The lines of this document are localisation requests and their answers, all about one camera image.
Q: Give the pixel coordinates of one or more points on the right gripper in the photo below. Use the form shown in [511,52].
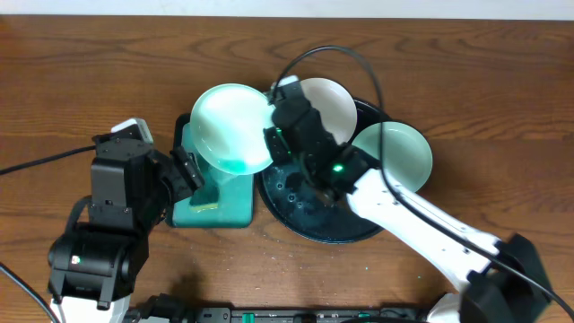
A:
[280,143]

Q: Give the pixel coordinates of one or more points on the white plate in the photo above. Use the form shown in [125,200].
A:
[335,105]

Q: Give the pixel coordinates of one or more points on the green yellow sponge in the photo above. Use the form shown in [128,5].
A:
[207,197]

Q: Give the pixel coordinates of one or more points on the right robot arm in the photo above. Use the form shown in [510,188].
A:
[495,280]

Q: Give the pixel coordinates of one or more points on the pale green plate front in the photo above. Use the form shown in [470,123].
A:
[227,125]

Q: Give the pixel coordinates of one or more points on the round black tray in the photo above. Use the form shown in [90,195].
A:
[315,208]

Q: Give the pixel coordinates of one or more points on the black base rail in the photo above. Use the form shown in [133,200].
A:
[166,308]

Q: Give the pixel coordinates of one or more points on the black rectangular water tray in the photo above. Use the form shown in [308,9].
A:
[236,201]

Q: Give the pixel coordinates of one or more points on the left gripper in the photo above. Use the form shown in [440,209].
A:
[180,170]

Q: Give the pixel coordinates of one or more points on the pale green plate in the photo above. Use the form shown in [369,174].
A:
[227,125]
[407,154]

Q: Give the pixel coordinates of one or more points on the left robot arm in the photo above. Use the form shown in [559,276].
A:
[95,262]

